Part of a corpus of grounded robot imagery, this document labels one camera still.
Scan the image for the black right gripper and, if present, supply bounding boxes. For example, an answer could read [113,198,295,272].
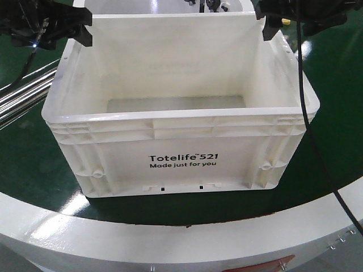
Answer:
[254,0,362,41]

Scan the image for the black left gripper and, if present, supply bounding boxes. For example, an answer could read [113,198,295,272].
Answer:
[1,1,92,50]

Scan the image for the white plastic tote box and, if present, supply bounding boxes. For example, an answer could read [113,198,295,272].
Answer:
[42,12,306,198]

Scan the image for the yellow plastic nozzle piece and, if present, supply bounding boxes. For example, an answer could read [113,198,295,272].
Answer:
[281,18,291,26]

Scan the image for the white inner conveyor hub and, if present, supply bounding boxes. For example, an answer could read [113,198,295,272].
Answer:
[73,0,255,15]

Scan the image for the black machine parts on hub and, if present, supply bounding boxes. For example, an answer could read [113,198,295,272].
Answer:
[199,0,230,13]

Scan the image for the white curved conveyor rim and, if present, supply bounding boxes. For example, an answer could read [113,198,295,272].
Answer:
[1,189,362,271]

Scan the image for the red label on rim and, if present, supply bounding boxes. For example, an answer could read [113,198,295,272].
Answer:
[223,254,295,272]

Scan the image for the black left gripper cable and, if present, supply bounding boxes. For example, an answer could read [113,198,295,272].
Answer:
[0,33,43,91]

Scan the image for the chrome metal rail bars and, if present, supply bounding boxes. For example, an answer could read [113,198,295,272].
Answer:
[1,58,60,129]

